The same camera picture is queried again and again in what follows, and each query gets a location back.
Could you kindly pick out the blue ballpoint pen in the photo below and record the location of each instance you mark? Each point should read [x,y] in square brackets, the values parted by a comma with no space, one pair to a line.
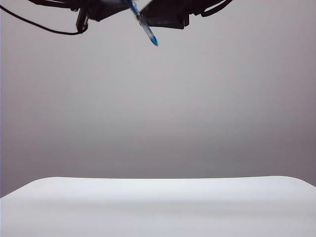
[144,26]

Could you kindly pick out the blue pen cap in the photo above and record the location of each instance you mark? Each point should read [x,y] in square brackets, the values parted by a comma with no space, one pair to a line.
[154,41]

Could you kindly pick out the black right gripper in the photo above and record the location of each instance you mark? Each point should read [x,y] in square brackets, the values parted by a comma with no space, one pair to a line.
[195,6]

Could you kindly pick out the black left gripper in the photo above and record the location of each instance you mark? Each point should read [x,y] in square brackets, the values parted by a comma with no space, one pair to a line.
[66,3]

